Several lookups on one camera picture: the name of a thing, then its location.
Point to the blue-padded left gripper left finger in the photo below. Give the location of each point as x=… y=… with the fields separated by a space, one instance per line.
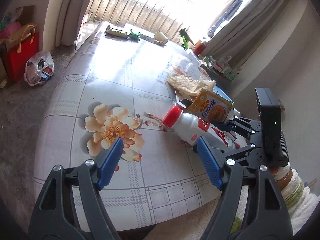
x=54 y=215

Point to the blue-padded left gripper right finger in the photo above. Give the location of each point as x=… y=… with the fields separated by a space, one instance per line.
x=251 y=205

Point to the right forearm fleece sleeve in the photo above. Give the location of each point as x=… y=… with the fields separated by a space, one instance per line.
x=300 y=202

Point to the orange snack box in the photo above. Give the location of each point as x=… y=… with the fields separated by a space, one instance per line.
x=210 y=106

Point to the white bottle red cap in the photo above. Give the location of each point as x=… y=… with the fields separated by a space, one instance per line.
x=190 y=128

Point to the green plastic basket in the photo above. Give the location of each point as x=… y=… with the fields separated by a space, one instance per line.
x=229 y=74

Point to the dark grey cabinet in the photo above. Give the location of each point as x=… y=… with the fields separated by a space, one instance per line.
x=215 y=75

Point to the crumpled tan paper bag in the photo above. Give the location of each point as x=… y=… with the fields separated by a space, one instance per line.
x=189 y=86

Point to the grey curtain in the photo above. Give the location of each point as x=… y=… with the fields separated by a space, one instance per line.
x=246 y=31

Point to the red canister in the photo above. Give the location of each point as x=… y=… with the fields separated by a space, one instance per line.
x=200 y=46

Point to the white plastic shopping bag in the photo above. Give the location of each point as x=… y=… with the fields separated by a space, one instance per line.
x=39 y=69

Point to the white paper cup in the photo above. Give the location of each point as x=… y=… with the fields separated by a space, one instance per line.
x=160 y=37

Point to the red gift bag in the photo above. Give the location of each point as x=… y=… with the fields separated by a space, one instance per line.
x=20 y=47

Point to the green snack packet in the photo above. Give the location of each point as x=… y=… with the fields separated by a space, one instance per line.
x=134 y=35

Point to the yellow-green snack packet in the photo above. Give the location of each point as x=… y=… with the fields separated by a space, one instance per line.
x=115 y=32

